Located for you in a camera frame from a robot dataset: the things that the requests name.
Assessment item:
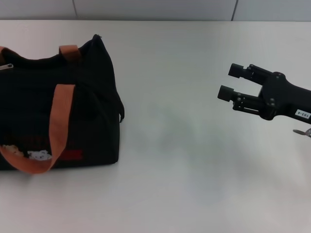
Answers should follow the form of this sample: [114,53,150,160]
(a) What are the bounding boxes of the black food bag orange handles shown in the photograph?
[0,34,125,174]

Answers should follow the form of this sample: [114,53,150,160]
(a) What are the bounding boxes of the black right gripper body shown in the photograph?
[257,72,311,121]

